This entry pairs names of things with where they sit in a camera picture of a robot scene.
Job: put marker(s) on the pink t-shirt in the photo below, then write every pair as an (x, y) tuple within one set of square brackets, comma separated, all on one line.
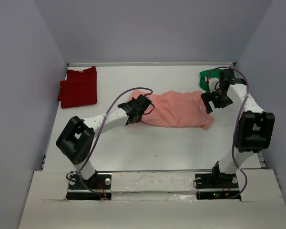
[(178, 110)]

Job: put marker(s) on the green t-shirt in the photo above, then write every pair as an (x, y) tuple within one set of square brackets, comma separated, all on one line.
[(203, 78)]

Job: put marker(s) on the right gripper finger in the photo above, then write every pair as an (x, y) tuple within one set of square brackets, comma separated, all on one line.
[(209, 107), (207, 97)]

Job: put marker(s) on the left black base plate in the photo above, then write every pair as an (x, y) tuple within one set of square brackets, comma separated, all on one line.
[(98, 190)]

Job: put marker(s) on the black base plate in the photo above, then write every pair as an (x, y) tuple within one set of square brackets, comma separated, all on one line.
[(98, 190), (209, 187)]

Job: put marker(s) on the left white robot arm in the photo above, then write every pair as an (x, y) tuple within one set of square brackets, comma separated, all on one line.
[(79, 137)]

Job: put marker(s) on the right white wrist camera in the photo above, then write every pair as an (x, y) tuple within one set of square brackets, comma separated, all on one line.
[(213, 84)]

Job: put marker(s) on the white cardboard front cover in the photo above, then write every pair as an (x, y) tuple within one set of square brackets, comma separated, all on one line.
[(143, 200)]

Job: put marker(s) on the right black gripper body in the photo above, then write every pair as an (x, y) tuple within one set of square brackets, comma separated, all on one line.
[(220, 99)]

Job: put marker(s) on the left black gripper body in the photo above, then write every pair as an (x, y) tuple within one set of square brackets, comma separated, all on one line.
[(128, 103)]

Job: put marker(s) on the red folded t-shirt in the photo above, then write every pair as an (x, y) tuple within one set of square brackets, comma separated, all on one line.
[(79, 88)]

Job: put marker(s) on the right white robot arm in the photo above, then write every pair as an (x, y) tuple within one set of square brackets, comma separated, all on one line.
[(253, 126)]

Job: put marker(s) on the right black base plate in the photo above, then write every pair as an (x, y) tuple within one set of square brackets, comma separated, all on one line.
[(209, 187)]

